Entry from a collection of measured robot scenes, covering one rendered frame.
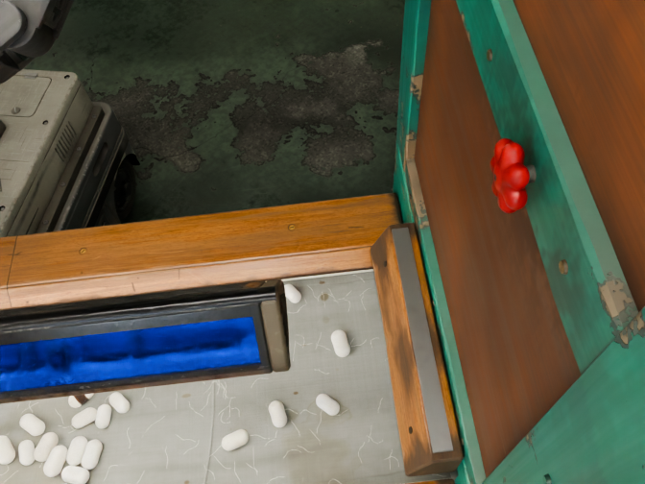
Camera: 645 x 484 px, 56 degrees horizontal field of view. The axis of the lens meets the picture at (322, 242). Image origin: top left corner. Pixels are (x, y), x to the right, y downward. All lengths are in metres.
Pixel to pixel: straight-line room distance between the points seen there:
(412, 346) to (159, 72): 1.81
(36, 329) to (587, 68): 0.41
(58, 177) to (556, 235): 1.41
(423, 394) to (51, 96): 1.25
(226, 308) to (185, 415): 0.39
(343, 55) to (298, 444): 1.71
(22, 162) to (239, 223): 0.75
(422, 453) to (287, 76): 1.73
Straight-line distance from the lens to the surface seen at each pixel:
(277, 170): 1.95
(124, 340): 0.50
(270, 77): 2.24
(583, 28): 0.33
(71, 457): 0.86
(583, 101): 0.33
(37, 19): 0.79
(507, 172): 0.35
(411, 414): 0.71
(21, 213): 1.52
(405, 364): 0.72
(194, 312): 0.47
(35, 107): 1.67
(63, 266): 0.97
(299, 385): 0.83
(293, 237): 0.89
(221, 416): 0.83
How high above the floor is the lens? 1.52
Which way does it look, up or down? 59 degrees down
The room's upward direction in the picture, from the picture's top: 7 degrees counter-clockwise
